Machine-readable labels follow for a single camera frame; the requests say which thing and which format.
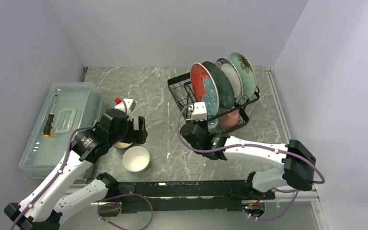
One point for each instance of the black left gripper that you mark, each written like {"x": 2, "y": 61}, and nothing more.
{"x": 136, "y": 136}

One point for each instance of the white bowl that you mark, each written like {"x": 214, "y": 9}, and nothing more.
{"x": 136, "y": 159}

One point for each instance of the red rimmed bottom plate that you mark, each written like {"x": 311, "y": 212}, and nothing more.
{"x": 204, "y": 88}

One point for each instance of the pink mug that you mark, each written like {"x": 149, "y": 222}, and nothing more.
{"x": 230, "y": 120}

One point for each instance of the dark teal plate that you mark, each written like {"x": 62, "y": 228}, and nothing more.
{"x": 225, "y": 90}

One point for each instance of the white plate teal lettered rim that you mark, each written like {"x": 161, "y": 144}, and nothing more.
{"x": 233, "y": 76}

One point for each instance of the light blue flower plate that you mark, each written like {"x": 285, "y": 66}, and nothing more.
{"x": 246, "y": 72}

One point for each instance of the blue mug orange inside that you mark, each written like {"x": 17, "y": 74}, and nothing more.
{"x": 213, "y": 124}

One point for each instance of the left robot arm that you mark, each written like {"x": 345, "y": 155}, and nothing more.
{"x": 46, "y": 208}

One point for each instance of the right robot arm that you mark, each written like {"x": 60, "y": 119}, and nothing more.
{"x": 291, "y": 164}

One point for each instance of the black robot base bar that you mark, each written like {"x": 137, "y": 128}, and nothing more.
{"x": 230, "y": 195}

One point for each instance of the dark bowl beige inside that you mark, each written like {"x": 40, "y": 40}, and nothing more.
{"x": 122, "y": 145}

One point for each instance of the clear plastic storage box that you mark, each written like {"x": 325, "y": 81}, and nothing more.
{"x": 79, "y": 104}

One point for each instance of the yellow black screwdriver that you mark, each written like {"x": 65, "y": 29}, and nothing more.
{"x": 48, "y": 128}

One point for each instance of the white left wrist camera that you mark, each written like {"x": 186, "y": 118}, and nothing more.
{"x": 125, "y": 105}

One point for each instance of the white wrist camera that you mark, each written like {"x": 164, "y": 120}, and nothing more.
{"x": 197, "y": 111}
{"x": 125, "y": 105}

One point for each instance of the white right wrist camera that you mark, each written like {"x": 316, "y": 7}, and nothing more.
{"x": 197, "y": 111}

